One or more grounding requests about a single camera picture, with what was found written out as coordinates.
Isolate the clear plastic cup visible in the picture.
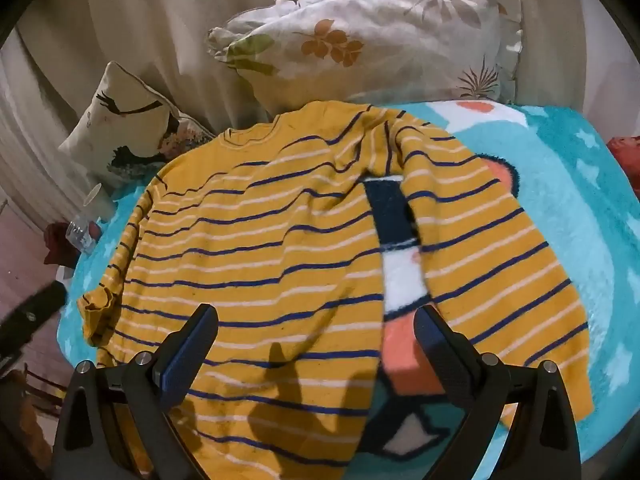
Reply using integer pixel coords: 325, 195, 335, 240
65, 212, 102, 256

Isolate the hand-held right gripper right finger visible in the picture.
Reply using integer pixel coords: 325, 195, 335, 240
412, 305, 583, 480

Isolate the bird print cushion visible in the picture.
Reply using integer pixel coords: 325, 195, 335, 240
57, 61, 217, 187

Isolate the white floral pillow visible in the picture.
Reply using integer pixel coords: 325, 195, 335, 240
207, 0, 526, 112

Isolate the red object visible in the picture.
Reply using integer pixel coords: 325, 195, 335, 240
606, 136, 640, 187

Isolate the turquoise printed blanket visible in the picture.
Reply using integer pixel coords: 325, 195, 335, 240
55, 100, 640, 480

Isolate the yellow striped sweater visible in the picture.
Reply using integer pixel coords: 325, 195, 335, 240
77, 101, 596, 480

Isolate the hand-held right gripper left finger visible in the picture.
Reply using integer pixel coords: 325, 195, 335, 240
50, 303, 221, 480

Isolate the wooden chair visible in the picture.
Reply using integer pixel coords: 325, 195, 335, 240
10, 364, 72, 422

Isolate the dark red cloth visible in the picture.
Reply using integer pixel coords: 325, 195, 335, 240
42, 220, 82, 268

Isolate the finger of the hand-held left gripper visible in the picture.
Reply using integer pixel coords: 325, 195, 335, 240
0, 280, 68, 363

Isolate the beige paper cup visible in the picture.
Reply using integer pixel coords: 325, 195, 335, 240
82, 183, 117, 224

